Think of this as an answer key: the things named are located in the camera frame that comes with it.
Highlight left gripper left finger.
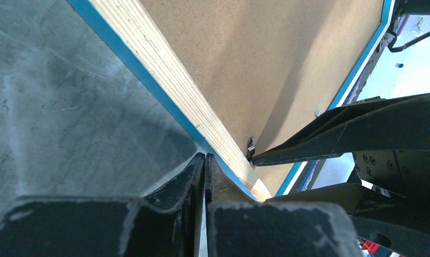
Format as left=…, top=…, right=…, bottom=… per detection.
left=0, top=153, right=205, bottom=256

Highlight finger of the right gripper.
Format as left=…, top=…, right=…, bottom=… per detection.
left=269, top=183, right=430, bottom=256
left=252, top=93, right=430, bottom=167

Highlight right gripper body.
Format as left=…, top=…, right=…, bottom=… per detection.
left=348, top=149, right=430, bottom=220

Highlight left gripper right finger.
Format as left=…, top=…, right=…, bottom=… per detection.
left=204, top=154, right=363, bottom=256

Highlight blue picture frame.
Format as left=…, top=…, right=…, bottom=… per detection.
left=70, top=1, right=394, bottom=202

